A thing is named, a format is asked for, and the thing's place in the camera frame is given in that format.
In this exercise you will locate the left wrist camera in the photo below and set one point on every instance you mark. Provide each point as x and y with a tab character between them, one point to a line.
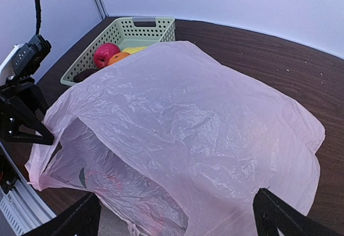
24	59

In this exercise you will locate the orange fruit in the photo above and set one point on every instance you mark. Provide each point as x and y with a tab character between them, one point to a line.
117	57

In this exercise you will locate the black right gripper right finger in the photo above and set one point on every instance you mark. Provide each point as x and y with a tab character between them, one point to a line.
273	216

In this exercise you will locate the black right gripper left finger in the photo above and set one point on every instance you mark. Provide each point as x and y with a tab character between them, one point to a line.
82	218

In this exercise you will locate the pink red apple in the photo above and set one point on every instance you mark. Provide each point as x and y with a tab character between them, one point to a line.
104	53

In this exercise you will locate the pink plastic bag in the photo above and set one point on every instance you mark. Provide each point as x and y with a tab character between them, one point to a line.
174	143

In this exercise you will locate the green perforated plastic basket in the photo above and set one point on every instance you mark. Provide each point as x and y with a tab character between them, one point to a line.
124	32

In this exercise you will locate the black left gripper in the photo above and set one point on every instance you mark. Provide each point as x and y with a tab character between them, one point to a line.
19	123

